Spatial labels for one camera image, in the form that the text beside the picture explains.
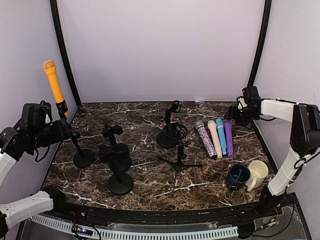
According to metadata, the white cable tray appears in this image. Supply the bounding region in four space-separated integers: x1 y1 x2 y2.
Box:
32 214 239 240

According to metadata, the black front rail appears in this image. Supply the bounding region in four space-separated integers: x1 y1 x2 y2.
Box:
46 196 289 227

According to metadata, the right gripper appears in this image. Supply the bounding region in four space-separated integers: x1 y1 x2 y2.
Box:
224 105 259 128

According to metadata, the cream mug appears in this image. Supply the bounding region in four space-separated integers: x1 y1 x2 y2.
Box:
245 160 269 192

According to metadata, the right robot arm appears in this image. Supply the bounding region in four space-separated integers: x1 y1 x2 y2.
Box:
225 85 320 197

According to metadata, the black stand of purple microphone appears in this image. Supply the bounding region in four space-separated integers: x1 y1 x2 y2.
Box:
156 100 182 149

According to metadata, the black stand of beige microphone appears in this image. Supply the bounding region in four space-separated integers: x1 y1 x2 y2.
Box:
98 123 132 173

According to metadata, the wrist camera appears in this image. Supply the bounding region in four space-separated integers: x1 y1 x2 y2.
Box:
236 96 247 111
40 100 53 124

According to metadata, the black tripod shock-mount stand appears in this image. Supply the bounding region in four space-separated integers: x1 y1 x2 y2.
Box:
157 123 203 187

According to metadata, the beige microphone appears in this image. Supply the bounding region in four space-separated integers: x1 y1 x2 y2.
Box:
207 120 223 159

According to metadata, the purple microphone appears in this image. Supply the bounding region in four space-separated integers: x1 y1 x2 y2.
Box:
224 120 234 158

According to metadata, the glitter silver-head microphone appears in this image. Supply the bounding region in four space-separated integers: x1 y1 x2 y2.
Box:
194 120 217 159

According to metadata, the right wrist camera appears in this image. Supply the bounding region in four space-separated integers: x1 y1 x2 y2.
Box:
236 96 247 111

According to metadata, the blue microphone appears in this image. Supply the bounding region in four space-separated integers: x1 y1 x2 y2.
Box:
215 118 227 156

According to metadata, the dark blue mug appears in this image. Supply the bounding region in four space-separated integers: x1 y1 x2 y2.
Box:
226 164 251 191

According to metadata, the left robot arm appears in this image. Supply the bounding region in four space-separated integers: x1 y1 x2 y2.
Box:
0 100 72 237

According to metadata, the black frame post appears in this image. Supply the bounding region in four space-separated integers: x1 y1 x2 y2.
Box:
49 0 82 108
247 0 272 87

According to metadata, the left black frame post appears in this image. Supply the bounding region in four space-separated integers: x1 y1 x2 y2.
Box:
49 0 82 108

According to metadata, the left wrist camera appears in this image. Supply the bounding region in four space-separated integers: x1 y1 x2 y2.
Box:
40 100 53 124

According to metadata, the orange microphone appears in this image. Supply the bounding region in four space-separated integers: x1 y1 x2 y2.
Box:
44 60 68 119

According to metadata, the black stand of blue microphone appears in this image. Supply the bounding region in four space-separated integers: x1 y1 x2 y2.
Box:
108 156 134 196

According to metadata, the right black frame post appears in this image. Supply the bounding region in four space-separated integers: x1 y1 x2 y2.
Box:
247 0 272 87

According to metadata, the black stand of orange microphone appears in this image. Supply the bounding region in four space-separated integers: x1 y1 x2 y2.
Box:
59 115 95 169

